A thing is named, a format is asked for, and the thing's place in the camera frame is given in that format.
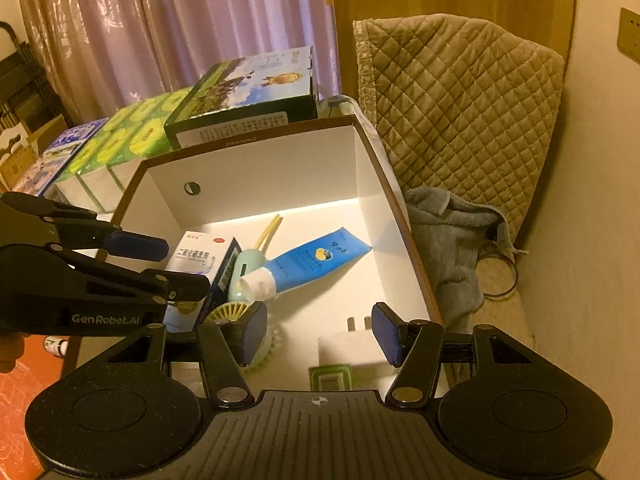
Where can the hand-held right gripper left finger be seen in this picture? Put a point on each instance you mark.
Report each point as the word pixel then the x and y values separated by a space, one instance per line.
pixel 252 332

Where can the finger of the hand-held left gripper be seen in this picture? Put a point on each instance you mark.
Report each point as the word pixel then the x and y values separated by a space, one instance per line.
pixel 175 287
pixel 140 247

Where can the small white bottle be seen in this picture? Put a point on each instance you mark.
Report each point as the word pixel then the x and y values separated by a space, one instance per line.
pixel 54 346

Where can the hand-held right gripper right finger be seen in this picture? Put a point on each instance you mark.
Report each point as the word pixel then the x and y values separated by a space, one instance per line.
pixel 387 332

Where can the green tissue pack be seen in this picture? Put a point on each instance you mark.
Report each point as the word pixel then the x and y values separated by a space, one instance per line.
pixel 87 155
pixel 160 110
pixel 125 135

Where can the mint green handheld fan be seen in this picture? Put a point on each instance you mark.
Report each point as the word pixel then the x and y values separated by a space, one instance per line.
pixel 245 265

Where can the person's left hand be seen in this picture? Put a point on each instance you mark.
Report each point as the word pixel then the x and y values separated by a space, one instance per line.
pixel 10 355

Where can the grey towel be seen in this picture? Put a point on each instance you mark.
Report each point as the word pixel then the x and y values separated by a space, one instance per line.
pixel 445 240

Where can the wall socket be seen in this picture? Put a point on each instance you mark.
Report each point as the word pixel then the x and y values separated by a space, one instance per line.
pixel 631 35

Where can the brown cardboard box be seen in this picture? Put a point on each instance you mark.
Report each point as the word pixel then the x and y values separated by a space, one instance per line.
pixel 30 132

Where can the red printed mat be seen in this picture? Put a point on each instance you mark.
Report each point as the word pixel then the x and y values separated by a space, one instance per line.
pixel 30 400

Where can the dark green printed carton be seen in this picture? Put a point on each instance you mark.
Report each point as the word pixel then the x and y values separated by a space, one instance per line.
pixel 250 85

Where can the blue printed carton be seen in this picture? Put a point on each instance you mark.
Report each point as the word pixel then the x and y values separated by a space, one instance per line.
pixel 60 152

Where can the blue tube with white cap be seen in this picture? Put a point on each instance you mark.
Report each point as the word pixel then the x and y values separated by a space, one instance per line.
pixel 310 260

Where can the pale curtain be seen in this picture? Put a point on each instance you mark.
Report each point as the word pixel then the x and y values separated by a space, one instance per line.
pixel 150 25

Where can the small green framed case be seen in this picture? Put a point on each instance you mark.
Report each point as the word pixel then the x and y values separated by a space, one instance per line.
pixel 330 377

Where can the white blue medicine box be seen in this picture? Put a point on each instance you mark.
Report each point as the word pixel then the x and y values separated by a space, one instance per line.
pixel 200 255

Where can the brown white-lined storage box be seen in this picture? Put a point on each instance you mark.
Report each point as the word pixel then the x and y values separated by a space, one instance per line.
pixel 280 170

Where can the white charger plug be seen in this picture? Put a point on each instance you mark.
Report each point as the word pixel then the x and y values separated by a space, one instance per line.
pixel 350 347

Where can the beige quilted cover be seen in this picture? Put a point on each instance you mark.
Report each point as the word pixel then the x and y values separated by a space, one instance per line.
pixel 450 110

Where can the black rack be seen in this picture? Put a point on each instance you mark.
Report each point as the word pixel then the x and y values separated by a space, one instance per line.
pixel 20 75

